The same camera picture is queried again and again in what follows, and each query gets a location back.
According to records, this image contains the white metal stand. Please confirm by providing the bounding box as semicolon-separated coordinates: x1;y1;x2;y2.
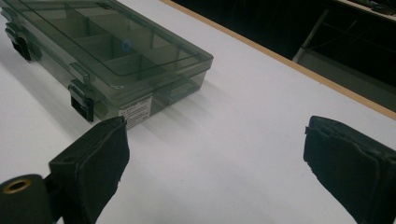
291;8;396;111

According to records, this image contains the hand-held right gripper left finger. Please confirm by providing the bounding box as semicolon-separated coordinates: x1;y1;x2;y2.
49;116;131;224

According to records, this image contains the transparent grey compartment box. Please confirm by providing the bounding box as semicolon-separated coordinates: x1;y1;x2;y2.
0;0;215;130

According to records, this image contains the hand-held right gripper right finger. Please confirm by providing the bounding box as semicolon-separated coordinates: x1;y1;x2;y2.
303;115;396;224

